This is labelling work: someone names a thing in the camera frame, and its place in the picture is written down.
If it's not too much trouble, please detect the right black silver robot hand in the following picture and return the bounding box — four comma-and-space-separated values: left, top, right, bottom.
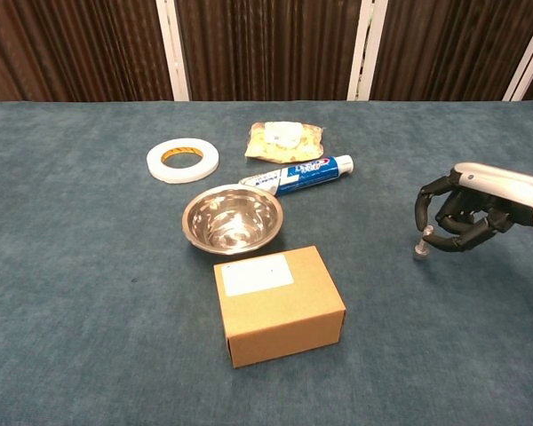
414, 162, 533, 254

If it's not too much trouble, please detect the silver metal bolt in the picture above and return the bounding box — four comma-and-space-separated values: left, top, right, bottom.
410, 225, 436, 262

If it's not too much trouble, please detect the blue white toothpaste tube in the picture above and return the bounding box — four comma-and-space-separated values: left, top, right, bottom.
238, 154, 355, 198

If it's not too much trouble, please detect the yellow wet wipes pack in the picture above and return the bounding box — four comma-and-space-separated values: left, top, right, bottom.
243, 120, 327, 163

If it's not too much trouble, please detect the brown cardboard box white label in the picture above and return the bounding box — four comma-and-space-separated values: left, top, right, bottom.
212, 245, 347, 369

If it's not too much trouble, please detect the stainless steel bowl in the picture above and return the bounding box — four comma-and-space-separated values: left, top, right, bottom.
181, 184, 285, 256

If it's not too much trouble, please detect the white double-sided tape roll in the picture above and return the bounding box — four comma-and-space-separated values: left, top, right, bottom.
145, 137, 220, 184

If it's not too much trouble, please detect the teal fabric tablecloth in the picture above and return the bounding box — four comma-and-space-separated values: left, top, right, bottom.
0, 99, 533, 426

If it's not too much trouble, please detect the white screen frame post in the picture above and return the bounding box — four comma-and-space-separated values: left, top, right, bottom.
155, 0, 192, 103
501, 8, 533, 103
346, 0, 390, 102

